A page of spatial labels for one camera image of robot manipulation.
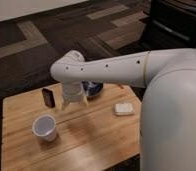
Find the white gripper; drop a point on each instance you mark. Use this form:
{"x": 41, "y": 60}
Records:
{"x": 73, "y": 93}

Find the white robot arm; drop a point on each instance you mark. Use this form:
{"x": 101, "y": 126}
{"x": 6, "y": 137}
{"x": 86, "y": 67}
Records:
{"x": 168, "y": 110}

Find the blue patterned bowl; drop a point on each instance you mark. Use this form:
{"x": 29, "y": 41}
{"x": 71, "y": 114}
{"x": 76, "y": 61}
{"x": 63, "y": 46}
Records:
{"x": 92, "y": 89}

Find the white rectangular sponge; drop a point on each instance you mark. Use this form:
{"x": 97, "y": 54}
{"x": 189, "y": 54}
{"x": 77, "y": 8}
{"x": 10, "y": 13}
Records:
{"x": 122, "y": 109}

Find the black furniture unit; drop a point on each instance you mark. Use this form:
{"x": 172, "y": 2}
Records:
{"x": 170, "y": 24}

